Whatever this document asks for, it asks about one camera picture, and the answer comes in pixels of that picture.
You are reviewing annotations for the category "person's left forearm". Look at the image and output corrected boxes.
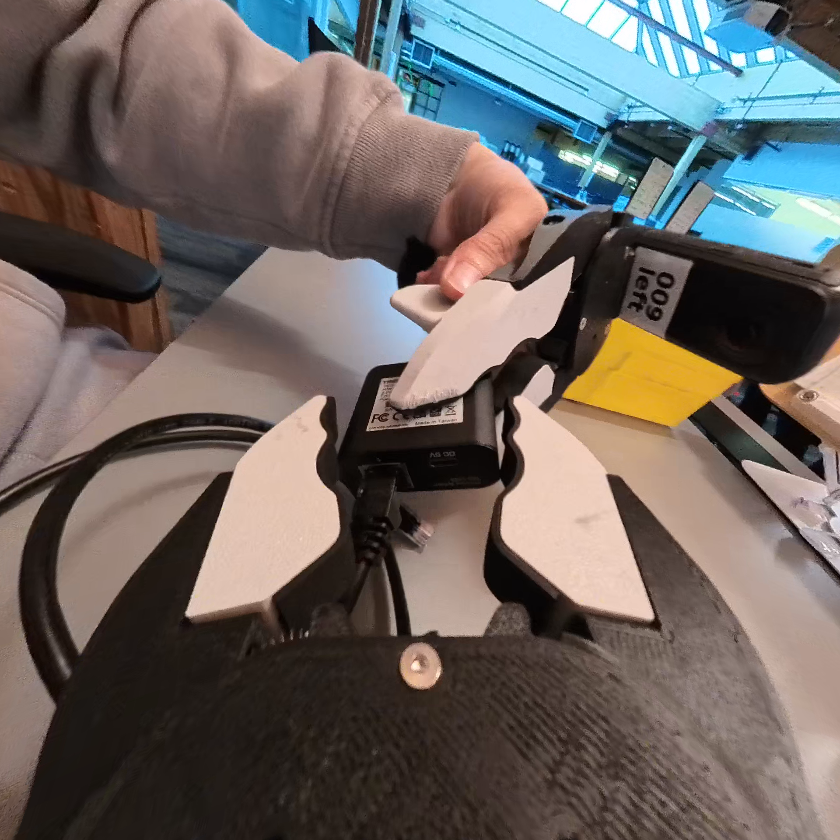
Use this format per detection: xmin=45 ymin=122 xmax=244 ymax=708
xmin=0 ymin=0 xmax=481 ymax=271

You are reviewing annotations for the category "black ethernet cable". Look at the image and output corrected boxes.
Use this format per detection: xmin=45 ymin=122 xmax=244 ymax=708
xmin=0 ymin=412 xmax=437 ymax=702

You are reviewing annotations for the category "grey desk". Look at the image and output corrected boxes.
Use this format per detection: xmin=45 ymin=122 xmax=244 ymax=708
xmin=0 ymin=246 xmax=840 ymax=840

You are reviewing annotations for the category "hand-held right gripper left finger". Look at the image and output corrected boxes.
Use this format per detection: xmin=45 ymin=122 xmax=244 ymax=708
xmin=185 ymin=394 xmax=361 ymax=634

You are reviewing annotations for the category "wooden document stand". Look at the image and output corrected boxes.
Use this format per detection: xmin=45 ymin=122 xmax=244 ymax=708
xmin=742 ymin=351 xmax=840 ymax=577

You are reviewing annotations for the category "black network splitter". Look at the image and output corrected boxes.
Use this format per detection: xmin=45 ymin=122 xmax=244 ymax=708
xmin=338 ymin=362 xmax=503 ymax=493

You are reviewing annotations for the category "ceiling projector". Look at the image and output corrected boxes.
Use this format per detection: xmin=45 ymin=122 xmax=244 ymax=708
xmin=705 ymin=0 xmax=790 ymax=55

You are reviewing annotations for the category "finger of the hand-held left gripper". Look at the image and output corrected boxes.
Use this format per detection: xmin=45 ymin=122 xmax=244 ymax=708
xmin=389 ymin=258 xmax=577 ymax=413

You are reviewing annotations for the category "person's left hand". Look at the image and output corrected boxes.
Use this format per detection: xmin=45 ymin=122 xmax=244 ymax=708
xmin=416 ymin=141 xmax=550 ymax=303

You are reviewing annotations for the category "wooden partition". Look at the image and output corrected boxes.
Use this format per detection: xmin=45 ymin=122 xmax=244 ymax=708
xmin=0 ymin=161 xmax=173 ymax=354

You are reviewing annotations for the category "black office chair armrest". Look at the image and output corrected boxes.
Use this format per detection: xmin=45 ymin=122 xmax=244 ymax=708
xmin=0 ymin=210 xmax=164 ymax=305

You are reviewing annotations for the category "white paper flip chart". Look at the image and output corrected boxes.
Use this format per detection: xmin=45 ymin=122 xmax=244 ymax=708
xmin=626 ymin=157 xmax=675 ymax=222
xmin=666 ymin=180 xmax=714 ymax=235

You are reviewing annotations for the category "yellow plastic bin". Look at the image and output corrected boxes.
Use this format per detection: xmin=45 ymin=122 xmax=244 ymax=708
xmin=563 ymin=318 xmax=744 ymax=427

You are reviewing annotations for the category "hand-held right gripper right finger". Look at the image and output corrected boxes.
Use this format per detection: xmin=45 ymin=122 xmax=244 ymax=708
xmin=482 ymin=394 xmax=658 ymax=639

